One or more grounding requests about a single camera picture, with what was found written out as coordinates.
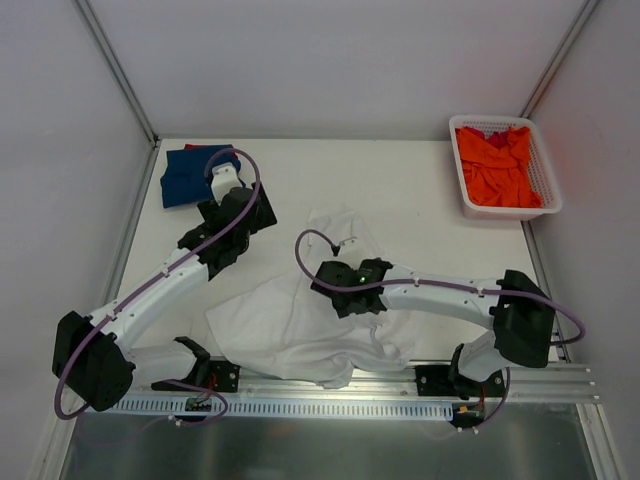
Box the white slotted cable duct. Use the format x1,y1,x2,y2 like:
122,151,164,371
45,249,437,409
108,395,453,422

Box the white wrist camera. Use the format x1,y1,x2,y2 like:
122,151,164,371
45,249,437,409
331,236,359,257
210,162,244,205

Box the aluminium mounting rail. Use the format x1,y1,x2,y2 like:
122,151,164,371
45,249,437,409
59,357,601,404

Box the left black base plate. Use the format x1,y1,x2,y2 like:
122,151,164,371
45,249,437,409
151,360,240,393

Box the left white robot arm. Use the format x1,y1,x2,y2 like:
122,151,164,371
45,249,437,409
52,184,277,412

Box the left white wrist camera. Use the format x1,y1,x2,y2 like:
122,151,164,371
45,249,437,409
210,162,244,205

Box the magenta garment in basket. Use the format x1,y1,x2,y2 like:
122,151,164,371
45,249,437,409
486,130,509,149

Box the white plastic basket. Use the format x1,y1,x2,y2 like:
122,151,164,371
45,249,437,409
449,115,562,221

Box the orange t shirt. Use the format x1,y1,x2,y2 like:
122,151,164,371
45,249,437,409
455,126,543,208

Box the folded blue t shirt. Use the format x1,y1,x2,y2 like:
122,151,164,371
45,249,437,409
160,144,232,209

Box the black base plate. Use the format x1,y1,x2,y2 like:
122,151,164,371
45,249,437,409
414,364,506,400
151,360,240,393

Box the folded red t shirt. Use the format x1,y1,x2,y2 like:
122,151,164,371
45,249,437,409
183,144,219,150

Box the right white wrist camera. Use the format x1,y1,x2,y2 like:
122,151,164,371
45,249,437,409
331,236,359,257

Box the white t shirt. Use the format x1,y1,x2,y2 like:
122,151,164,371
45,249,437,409
204,208,421,390

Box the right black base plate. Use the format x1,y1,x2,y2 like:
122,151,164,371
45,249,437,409
414,364,506,400

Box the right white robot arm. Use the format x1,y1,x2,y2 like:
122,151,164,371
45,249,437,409
310,258,555,400

